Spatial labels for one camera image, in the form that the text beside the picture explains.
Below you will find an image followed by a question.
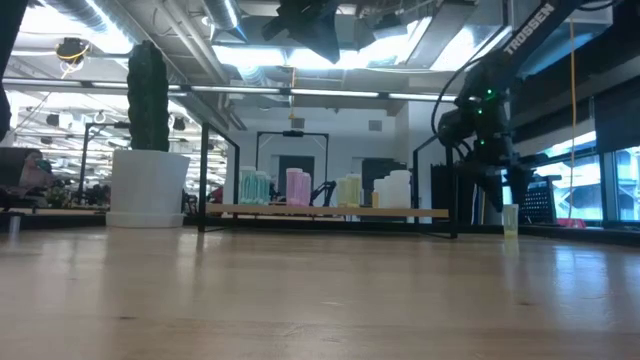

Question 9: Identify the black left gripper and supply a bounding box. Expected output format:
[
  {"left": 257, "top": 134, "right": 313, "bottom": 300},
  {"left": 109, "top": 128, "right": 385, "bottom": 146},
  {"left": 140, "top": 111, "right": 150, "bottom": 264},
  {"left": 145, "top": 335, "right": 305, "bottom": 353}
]
[{"left": 261, "top": 0, "right": 342, "bottom": 65}]

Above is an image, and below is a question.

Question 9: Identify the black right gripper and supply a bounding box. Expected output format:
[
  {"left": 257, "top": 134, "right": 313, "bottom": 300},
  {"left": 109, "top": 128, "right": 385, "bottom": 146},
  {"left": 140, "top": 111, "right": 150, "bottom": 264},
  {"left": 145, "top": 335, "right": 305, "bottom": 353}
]
[{"left": 464, "top": 92, "right": 536, "bottom": 214}]

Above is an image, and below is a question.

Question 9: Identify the black perforated rack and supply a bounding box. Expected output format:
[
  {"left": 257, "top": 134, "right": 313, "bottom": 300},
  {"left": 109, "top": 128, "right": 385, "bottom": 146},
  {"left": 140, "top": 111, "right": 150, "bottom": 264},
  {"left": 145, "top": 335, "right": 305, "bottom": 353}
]
[{"left": 519, "top": 174, "right": 563, "bottom": 226}]

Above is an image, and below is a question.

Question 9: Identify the black standing panel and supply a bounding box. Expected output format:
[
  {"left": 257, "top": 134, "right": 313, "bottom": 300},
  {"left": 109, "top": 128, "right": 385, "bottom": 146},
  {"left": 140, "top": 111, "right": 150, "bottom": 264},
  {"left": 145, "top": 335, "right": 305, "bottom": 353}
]
[{"left": 430, "top": 160, "right": 485, "bottom": 225}]

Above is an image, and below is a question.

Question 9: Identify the grey ceiling unit box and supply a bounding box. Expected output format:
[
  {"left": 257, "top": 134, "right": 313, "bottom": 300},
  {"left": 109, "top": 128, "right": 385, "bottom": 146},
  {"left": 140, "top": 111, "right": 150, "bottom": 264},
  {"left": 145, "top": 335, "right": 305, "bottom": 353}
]
[{"left": 338, "top": 13, "right": 359, "bottom": 49}]

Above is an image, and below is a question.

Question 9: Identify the long ceiling light bar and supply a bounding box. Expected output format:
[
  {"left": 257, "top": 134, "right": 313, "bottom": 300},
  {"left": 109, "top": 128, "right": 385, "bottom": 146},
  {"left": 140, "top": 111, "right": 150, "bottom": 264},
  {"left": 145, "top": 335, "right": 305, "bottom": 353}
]
[{"left": 0, "top": 77, "right": 459, "bottom": 104}]

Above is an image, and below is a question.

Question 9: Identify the background door panel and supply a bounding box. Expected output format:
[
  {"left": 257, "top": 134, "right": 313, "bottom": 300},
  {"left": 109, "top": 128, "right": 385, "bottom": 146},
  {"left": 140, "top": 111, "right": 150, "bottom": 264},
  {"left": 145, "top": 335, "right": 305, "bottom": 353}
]
[{"left": 277, "top": 155, "right": 316, "bottom": 197}]

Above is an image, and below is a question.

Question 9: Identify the dark window blind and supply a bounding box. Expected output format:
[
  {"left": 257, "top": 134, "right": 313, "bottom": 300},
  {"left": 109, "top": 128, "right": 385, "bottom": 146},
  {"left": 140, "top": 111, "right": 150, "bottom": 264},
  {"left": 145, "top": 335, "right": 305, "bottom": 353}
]
[{"left": 593, "top": 87, "right": 640, "bottom": 155}]

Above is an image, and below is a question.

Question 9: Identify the dark background monitor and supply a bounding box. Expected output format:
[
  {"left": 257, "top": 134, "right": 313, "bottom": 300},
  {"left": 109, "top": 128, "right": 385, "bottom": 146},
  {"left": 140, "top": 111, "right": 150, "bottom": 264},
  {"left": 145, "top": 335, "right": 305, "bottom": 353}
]
[{"left": 360, "top": 158, "right": 409, "bottom": 192}]

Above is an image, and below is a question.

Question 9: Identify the green cactus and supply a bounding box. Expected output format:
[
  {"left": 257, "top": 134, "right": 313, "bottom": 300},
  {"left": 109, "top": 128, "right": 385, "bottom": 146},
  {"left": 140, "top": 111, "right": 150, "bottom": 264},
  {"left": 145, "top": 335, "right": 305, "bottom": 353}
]
[{"left": 126, "top": 39, "right": 171, "bottom": 153}]

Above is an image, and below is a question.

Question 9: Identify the white planter pot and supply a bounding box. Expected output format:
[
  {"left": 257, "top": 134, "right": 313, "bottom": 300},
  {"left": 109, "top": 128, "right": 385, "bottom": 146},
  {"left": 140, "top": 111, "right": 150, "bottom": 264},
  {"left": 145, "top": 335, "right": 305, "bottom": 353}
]
[{"left": 105, "top": 148, "right": 192, "bottom": 230}]

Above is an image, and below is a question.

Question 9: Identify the person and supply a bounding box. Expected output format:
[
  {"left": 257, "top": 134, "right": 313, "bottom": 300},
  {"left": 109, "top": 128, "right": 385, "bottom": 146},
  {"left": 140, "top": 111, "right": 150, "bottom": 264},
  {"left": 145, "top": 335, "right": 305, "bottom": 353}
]
[{"left": 18, "top": 149, "right": 57, "bottom": 195}]

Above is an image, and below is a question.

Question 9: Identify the wooden background table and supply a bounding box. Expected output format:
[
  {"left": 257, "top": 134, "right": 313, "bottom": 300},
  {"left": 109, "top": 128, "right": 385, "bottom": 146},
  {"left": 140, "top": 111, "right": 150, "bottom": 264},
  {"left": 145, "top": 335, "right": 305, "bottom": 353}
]
[{"left": 17, "top": 206, "right": 109, "bottom": 217}]

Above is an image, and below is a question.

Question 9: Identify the black background screen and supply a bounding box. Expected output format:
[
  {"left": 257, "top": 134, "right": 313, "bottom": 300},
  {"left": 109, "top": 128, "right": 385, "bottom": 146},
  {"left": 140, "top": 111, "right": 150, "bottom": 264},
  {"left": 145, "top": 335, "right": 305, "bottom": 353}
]
[{"left": 0, "top": 146, "right": 31, "bottom": 199}]

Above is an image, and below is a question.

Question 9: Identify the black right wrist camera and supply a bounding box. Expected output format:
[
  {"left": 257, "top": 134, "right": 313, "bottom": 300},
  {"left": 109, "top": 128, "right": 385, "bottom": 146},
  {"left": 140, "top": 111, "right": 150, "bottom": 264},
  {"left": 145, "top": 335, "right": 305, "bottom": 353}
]
[{"left": 437, "top": 107, "right": 476, "bottom": 149}]

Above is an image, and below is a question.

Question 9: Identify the silver ceiling air duct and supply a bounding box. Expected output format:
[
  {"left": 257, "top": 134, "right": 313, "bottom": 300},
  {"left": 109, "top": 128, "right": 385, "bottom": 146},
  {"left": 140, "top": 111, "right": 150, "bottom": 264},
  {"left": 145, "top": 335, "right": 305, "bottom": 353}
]
[{"left": 199, "top": 0, "right": 249, "bottom": 42}]

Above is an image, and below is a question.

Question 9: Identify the black background gantry frame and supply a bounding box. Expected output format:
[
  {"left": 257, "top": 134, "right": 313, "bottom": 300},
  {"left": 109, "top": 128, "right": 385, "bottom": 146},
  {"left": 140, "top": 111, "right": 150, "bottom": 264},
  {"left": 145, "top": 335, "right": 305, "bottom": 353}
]
[
  {"left": 253, "top": 130, "right": 330, "bottom": 204},
  {"left": 79, "top": 122, "right": 132, "bottom": 206}
]

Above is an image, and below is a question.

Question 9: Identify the yellow hanging cord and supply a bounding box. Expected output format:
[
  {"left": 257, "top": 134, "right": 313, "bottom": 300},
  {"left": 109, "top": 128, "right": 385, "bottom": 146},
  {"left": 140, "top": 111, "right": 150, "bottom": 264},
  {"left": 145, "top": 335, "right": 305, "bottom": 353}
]
[{"left": 568, "top": 19, "right": 578, "bottom": 207}]

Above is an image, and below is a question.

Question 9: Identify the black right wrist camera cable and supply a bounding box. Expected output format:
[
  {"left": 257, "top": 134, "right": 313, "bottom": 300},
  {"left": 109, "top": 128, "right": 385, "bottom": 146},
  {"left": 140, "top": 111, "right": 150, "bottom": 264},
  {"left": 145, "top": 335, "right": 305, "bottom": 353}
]
[{"left": 430, "top": 47, "right": 501, "bottom": 151}]

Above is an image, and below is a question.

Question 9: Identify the black aluminium table frame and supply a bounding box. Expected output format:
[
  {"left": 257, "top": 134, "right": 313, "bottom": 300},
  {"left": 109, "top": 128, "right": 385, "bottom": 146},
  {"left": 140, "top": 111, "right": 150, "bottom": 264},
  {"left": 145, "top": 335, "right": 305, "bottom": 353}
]
[{"left": 17, "top": 214, "right": 640, "bottom": 246}]

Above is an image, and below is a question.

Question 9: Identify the black yellow hanging cable reel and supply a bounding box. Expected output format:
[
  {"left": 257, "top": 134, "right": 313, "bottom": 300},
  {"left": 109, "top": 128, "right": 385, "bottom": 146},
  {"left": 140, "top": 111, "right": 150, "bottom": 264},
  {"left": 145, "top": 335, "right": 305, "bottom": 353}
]
[{"left": 54, "top": 37, "right": 92, "bottom": 79}]

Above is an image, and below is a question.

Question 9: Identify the grey metal post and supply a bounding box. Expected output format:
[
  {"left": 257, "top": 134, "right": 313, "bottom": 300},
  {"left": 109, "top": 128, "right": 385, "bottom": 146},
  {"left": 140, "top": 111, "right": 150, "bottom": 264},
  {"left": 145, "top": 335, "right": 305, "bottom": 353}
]
[{"left": 7, "top": 212, "right": 23, "bottom": 250}]

